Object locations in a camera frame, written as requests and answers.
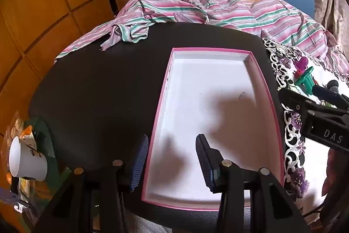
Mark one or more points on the person's right forearm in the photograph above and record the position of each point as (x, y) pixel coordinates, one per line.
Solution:
(338, 170)

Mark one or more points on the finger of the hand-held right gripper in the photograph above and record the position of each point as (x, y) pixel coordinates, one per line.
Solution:
(327, 93)
(291, 98)

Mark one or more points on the white purple floral tablecloth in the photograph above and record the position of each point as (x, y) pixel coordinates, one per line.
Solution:
(313, 167)

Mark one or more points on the teal plastic toy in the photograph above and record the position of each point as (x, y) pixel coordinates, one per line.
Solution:
(306, 80)

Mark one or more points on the orange snack packet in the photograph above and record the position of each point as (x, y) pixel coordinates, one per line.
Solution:
(19, 126)

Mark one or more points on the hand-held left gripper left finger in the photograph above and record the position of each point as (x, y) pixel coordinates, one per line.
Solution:
(138, 162)

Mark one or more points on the white paper cup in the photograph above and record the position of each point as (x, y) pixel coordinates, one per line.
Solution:
(27, 159)

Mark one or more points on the pink green striped cloth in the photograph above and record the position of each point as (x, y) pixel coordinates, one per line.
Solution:
(231, 12)

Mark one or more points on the pink-rimmed white tray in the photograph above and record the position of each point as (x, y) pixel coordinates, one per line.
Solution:
(212, 80)

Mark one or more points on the purple perforated ball toy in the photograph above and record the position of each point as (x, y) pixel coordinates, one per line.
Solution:
(302, 62)

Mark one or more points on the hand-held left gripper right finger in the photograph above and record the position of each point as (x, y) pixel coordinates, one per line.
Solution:
(204, 164)

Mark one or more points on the white cup with orange items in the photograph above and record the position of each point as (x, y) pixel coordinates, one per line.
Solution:
(51, 145)

